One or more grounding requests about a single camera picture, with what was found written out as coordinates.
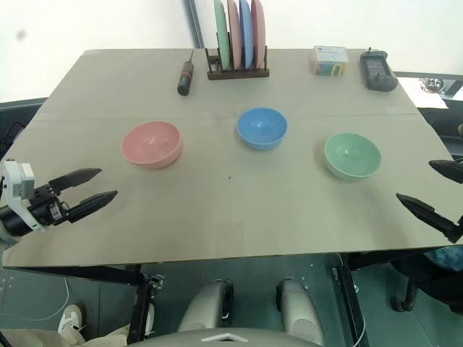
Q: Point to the pink plate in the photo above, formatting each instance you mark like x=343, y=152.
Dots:
x=234, y=36

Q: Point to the green plate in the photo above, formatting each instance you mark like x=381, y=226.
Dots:
x=220, y=36

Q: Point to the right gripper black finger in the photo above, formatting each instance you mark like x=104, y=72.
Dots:
x=450, y=169
x=430, y=215

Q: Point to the silver robot torso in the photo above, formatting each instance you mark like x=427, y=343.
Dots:
x=224, y=338

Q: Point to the blue bowl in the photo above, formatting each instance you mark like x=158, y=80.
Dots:
x=262, y=128

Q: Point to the silver left robot leg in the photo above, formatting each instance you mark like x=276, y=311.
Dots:
x=206, y=305

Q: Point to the clear box of coloured items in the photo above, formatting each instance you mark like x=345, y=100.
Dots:
x=328, y=61

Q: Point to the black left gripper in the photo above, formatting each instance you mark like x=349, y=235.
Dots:
x=45, y=207

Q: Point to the dark wooden plate rack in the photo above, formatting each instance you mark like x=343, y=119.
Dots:
x=238, y=73

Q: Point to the blue cloth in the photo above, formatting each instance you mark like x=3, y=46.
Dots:
x=446, y=257

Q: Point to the black chair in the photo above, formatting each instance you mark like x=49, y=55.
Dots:
x=434, y=285

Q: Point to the black remote controller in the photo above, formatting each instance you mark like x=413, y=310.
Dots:
x=378, y=72

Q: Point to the blue plate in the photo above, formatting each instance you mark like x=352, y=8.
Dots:
x=246, y=32

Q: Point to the black table leg frame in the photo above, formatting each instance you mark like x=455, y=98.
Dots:
x=352, y=307
x=139, y=307

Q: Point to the white shoe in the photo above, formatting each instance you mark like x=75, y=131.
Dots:
x=70, y=320

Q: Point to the dark window frame post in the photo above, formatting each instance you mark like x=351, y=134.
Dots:
x=193, y=21

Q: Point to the silver robot leg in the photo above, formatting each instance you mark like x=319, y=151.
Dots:
x=206, y=305
x=298, y=307

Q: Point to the beige trousers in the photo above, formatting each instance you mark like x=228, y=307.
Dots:
x=54, y=339

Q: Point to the green bowl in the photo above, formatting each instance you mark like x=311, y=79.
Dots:
x=352, y=155

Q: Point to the dark red plate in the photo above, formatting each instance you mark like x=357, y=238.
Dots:
x=259, y=29

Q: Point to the pink bowl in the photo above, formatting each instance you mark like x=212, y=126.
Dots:
x=152, y=144

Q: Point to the silver right robot leg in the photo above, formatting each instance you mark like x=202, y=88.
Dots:
x=298, y=307

